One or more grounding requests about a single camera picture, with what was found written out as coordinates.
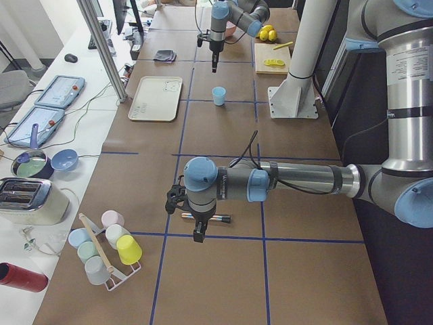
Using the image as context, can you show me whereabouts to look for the aluminium frame post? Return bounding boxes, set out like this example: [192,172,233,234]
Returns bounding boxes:
[76,0,128,103]

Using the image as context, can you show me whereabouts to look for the pink bowl with ice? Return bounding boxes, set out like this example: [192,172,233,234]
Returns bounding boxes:
[225,22,237,38]

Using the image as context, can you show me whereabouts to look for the yellow lemon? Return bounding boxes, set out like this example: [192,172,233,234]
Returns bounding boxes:
[256,28,269,41]
[268,30,277,43]
[260,24,274,33]

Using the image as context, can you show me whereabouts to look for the lemon slices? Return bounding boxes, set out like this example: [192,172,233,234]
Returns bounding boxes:
[263,59,286,67]

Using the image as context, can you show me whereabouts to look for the metal muddler stick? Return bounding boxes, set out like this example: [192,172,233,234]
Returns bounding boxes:
[181,213,231,223]

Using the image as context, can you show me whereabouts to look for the red bottle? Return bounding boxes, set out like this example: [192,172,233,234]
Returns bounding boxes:
[1,262,49,293]

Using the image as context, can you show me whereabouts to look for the yellow cup on rack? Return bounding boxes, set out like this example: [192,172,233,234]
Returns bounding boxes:
[116,235,143,265]

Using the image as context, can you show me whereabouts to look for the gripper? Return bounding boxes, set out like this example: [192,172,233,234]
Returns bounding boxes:
[209,30,225,73]
[188,200,217,242]

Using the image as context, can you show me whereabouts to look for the grey folded cloth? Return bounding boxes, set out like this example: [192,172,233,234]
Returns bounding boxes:
[153,49,177,63]

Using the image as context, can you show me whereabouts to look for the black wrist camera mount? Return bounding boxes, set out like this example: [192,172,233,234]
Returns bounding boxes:
[197,29,210,47]

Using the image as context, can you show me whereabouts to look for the blue bowl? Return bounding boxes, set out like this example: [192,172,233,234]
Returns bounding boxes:
[51,149,78,171]

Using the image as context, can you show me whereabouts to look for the grey cup on rack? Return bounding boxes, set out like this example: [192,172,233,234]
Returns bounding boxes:
[85,256,110,285]

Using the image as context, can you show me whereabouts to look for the light blue cup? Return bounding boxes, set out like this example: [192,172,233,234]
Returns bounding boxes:
[212,86,227,106]

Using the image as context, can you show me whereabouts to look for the blue saucepan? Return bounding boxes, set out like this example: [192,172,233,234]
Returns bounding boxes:
[11,123,54,179]

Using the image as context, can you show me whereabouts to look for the white cup rack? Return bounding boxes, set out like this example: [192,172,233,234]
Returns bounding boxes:
[78,213,142,292]

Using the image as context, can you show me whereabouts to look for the wooden cutting board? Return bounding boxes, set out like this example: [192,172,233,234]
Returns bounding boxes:
[254,43,291,75]

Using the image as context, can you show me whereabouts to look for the yellow knife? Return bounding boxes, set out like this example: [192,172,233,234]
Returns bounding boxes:
[273,41,294,51]

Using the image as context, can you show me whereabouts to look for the black computer mouse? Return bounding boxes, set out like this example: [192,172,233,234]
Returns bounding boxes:
[64,53,78,64]

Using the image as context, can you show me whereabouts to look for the teach pendant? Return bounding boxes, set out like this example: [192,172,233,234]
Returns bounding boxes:
[4,106,65,148]
[34,75,86,109]

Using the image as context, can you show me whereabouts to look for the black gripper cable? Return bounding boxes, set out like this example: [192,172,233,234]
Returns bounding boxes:
[233,131,332,195]

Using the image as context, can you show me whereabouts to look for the white camera pole base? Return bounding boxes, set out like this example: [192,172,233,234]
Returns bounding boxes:
[268,0,337,119]

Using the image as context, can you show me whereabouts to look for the blue cup on rack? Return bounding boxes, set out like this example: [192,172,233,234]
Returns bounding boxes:
[68,228,91,249]

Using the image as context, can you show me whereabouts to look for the white cup on rack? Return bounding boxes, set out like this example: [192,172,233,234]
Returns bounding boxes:
[105,223,131,250]

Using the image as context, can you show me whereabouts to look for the cream bear tray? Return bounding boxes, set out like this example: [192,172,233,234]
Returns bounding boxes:
[128,76,183,122]

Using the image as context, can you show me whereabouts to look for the pink cup on rack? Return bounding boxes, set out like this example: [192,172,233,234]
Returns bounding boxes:
[101,210,124,229]

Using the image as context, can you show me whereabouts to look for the green cup on rack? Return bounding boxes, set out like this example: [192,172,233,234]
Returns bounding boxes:
[77,241,99,264]

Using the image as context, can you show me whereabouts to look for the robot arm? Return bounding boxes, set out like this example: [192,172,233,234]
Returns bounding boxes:
[166,1,432,242]
[206,1,270,73]

